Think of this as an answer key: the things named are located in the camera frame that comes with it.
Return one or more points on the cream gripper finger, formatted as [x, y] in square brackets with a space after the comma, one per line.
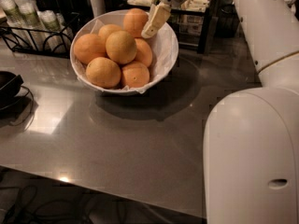
[158, 16]

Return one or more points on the orange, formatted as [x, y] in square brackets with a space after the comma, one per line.
[89, 47]
[103, 73]
[106, 30]
[135, 75]
[144, 52]
[134, 21]
[121, 47]

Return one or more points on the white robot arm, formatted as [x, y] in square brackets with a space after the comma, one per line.
[251, 138]

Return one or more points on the white paper bowl liner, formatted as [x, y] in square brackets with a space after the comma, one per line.
[162, 56]

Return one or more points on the white bowl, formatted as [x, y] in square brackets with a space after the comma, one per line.
[166, 59]

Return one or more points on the black condiment shelf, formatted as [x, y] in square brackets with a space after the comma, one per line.
[191, 20]

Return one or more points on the white cylinder dispenser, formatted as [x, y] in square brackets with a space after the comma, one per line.
[96, 0]

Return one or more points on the paper cup stack right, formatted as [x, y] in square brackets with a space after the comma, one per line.
[51, 22]

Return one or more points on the paper cup stack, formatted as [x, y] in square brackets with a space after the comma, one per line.
[33, 27]
[15, 21]
[51, 22]

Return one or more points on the paper cup stack middle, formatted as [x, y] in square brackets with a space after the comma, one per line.
[33, 27]

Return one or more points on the paper cup stack left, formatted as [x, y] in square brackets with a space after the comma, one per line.
[15, 21]

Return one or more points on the black wire basket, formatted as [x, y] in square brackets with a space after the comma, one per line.
[228, 21]

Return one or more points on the black wire cup rack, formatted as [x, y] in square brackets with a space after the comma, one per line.
[12, 43]

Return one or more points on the black tray with wire stand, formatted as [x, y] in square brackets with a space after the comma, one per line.
[16, 100]

